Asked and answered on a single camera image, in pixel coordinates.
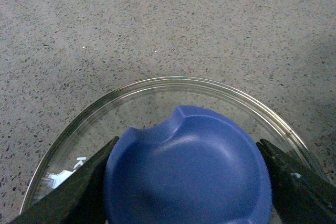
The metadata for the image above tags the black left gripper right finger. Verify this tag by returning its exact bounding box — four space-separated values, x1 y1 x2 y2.
257 138 335 223

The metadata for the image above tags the glass lid with blue knob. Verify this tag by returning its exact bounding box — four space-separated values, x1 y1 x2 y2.
20 77 328 223

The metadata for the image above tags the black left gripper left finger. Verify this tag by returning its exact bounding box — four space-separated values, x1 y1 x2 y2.
11 136 119 223

